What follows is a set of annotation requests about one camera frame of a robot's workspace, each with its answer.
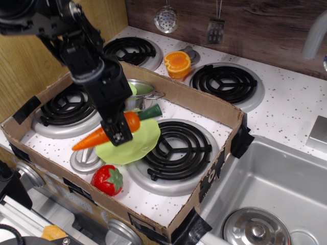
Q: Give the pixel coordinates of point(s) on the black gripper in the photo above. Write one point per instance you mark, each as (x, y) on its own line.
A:
(108, 89)

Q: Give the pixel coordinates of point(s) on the orange toy carrot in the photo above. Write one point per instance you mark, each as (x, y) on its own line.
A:
(98, 137)

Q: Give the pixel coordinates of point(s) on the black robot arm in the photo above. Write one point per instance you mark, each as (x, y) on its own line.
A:
(66, 32)

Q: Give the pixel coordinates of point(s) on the light green plastic plate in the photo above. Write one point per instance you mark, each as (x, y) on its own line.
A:
(144, 141)

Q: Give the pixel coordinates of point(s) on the green toy broccoli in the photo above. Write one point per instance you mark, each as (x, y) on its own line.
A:
(133, 89)

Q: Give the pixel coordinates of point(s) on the front left stove burner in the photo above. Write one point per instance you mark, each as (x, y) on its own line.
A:
(68, 114)

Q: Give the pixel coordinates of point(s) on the stove burner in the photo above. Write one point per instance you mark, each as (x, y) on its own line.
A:
(181, 156)
(68, 114)
(136, 51)
(233, 83)

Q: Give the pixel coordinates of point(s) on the red toy strawberry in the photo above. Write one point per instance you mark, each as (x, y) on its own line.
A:
(108, 179)

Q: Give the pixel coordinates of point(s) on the small steel pot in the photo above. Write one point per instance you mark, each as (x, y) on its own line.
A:
(140, 98)

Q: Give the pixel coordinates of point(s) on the front right stove burner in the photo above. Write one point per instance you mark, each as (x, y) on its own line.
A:
(181, 156)

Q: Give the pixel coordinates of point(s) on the back left stove burner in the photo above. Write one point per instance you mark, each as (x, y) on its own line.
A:
(136, 51)

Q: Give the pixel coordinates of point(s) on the orange toy fruit half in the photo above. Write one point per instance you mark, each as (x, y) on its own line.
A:
(178, 64)

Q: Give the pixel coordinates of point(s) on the silver front knob left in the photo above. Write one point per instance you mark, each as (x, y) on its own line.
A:
(29, 177)

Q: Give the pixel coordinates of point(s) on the silver front knob right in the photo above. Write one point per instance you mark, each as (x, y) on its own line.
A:
(120, 234)

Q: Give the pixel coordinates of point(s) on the silver back stove knob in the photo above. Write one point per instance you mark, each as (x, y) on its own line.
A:
(193, 54)

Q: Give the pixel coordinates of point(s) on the black clamp device left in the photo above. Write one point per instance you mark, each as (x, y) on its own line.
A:
(12, 186)

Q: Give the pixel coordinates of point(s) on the brown cardboard fence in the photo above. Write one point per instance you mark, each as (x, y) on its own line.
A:
(162, 220)

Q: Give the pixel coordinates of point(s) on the yellow orange toy piece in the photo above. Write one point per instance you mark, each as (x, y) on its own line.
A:
(52, 232)

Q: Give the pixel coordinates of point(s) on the hanging steel skimmer ladle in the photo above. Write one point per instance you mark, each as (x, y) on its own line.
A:
(166, 19)

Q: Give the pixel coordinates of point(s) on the back right stove burner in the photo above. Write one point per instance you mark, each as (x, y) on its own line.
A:
(233, 83)

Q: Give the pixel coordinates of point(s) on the hanging steel slotted spatula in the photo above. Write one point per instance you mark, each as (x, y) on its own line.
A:
(216, 25)

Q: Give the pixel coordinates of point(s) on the grey sink basin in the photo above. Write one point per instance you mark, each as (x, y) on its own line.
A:
(270, 176)

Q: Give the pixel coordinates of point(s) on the steel pot lid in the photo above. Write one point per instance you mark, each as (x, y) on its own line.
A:
(252, 225)

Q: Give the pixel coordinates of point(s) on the grey toy faucet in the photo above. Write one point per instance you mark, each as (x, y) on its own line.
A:
(315, 37)

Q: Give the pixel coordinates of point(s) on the grey faucet handle block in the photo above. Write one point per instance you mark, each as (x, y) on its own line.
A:
(317, 138)

